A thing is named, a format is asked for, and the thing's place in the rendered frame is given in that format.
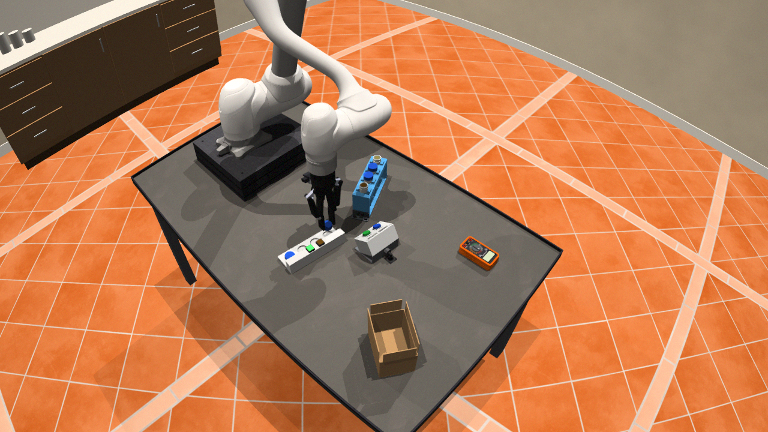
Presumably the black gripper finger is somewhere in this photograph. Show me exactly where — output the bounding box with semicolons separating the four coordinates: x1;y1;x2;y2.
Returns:
304;189;326;231
326;177;343;225

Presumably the orange digital multimeter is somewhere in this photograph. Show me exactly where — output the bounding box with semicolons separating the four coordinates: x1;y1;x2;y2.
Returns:
459;236;499;271

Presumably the dark grey table edge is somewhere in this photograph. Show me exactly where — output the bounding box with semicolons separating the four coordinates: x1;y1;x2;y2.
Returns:
131;123;563;432

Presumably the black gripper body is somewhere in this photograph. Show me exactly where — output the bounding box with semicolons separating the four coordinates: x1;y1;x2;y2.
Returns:
310;171;336;197

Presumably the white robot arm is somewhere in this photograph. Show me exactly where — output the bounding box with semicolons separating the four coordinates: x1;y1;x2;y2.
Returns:
216;0;392;184

